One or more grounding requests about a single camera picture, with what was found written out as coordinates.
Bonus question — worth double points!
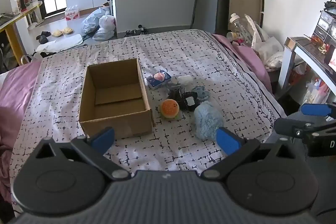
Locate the white tote bag handles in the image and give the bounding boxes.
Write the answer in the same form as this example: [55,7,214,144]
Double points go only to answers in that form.
[22,54,43,65]

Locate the white plastic bag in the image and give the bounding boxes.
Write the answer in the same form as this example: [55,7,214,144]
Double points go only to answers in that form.
[92,27,114,41]

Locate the black tangled gear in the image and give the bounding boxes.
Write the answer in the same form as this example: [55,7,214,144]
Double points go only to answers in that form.
[125,25,148,37]

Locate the colourful packets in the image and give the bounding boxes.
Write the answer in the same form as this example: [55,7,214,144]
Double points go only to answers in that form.
[304,77,332,104]

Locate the brown cardboard box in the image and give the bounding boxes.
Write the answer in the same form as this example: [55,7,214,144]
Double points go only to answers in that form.
[79,58,155,140]

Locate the black board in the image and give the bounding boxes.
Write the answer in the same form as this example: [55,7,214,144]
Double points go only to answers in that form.
[215,0,230,35]

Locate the white crumpled bags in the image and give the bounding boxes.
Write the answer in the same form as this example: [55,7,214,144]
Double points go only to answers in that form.
[259,36,285,71]

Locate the clear plastic bottle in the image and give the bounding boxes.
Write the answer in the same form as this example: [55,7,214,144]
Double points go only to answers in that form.
[229,13,252,46]

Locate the dark clothes heap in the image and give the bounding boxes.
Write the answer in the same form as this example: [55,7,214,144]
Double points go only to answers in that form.
[43,46,88,57]

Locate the light blue fluffy plush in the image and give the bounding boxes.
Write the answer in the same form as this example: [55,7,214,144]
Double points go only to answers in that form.
[194,102,224,140]

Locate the yellow table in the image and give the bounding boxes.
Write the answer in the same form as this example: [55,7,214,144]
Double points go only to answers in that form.
[0,1,42,65]

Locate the tablet screen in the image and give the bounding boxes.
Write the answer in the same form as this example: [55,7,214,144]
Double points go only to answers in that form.
[325,44,336,69]

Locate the red and yellow flowers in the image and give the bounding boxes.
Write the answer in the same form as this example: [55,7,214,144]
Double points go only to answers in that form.
[304,34,330,54]

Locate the pink ball on blue card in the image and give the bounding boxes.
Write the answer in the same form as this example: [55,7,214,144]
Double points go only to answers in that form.
[146,70,172,89]

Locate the white desk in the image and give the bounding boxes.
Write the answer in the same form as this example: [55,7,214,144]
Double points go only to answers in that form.
[278,36,336,109]

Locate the blue denim cloth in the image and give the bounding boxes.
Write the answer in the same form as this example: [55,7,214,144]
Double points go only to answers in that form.
[191,85,210,102]

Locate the clear plastic bag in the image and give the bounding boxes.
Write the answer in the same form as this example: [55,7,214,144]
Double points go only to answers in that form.
[244,14,269,48]

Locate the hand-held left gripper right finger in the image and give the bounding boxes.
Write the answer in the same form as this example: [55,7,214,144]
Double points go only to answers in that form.
[200,126,302,182]

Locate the black pouch with white print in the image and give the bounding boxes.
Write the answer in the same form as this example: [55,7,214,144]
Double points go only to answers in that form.
[181,92,199,110]

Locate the pack of water bottles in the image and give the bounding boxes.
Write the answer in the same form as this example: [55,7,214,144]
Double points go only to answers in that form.
[65,5,80,21]

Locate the white bag with pink contents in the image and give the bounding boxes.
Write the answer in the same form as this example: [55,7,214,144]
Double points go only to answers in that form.
[99,15,116,30]

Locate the white printed blanket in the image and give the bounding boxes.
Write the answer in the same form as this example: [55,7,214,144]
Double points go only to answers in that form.
[10,29,288,188]

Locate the white stand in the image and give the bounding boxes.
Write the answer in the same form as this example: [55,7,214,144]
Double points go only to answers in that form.
[26,4,45,30]

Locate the white floor mat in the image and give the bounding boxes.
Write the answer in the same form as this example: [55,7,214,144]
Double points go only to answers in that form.
[35,34,83,52]

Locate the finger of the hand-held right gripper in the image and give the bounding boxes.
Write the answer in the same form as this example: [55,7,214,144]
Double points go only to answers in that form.
[274,117,327,138]
[301,102,336,118]

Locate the orange burger plush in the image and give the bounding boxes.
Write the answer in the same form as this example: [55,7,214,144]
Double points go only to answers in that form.
[159,99,181,119]

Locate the small drawer organizer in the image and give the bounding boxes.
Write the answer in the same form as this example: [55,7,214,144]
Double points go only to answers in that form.
[314,10,336,41]

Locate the grey plastic bag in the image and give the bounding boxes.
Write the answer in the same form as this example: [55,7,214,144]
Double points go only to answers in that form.
[81,7,111,35]

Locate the black slipper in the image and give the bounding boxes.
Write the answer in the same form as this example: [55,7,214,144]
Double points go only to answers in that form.
[36,31,51,43]

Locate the black and grey soft item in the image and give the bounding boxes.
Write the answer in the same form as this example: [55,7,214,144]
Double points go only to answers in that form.
[167,83,185,102]

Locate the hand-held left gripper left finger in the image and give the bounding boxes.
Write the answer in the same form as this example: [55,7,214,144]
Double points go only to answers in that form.
[31,127,132,182]

